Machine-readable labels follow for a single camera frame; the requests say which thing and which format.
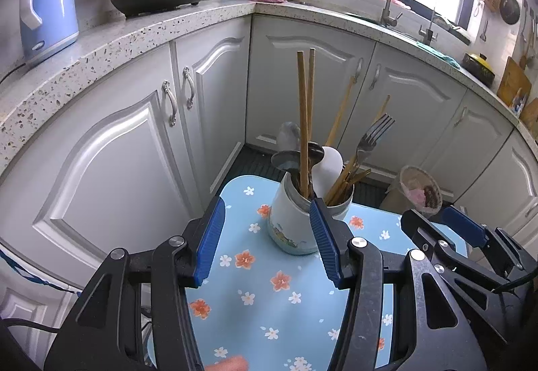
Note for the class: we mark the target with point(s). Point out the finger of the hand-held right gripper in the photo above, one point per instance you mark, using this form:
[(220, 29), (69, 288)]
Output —
[(462, 224), (420, 228)]

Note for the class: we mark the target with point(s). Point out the black hanging frying pan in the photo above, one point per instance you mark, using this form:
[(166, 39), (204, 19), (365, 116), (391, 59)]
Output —
[(509, 7)]

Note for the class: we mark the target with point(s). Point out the white and teal utensil jar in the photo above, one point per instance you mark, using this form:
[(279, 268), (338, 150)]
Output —
[(290, 224)]

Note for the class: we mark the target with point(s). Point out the wooden chopstick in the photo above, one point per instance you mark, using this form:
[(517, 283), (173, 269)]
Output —
[(342, 106), (311, 93)]

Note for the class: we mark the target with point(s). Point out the person's left hand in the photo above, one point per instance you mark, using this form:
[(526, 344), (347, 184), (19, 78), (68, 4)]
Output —
[(229, 364)]

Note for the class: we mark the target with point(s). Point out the small wooden cutting board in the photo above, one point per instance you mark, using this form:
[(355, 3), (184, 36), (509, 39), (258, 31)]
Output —
[(530, 112)]

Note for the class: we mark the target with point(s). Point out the large wooden cutting board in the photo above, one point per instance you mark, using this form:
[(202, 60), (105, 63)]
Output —
[(512, 85)]

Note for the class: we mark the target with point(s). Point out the small steel tap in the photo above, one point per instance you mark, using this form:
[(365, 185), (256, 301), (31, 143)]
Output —
[(429, 33)]

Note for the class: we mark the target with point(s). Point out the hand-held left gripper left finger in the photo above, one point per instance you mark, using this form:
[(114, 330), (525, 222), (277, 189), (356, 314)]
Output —
[(210, 245)]

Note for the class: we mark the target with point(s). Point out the hanging peeler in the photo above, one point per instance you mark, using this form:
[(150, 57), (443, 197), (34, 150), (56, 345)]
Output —
[(483, 33)]

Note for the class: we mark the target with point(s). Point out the white plastic soup ladle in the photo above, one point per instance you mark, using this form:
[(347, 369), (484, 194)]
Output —
[(330, 167)]

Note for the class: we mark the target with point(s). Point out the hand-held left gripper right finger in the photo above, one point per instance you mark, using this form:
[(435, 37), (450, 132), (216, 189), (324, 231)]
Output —
[(325, 240)]

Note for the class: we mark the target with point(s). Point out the hanging wooden spatula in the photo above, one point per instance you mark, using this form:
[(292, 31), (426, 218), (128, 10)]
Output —
[(523, 56)]

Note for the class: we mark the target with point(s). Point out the black pot with yellow lid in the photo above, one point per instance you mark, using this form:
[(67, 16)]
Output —
[(479, 66)]

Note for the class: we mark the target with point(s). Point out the blue electric kettle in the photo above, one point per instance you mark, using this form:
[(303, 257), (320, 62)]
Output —
[(50, 18)]

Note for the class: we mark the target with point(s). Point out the white cabinet door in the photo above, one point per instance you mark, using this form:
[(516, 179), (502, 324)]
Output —
[(416, 102), (286, 72), (521, 182), (96, 186), (214, 102), (483, 144)]

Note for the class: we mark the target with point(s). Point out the teal cloth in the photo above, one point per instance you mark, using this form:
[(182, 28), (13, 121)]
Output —
[(437, 51)]

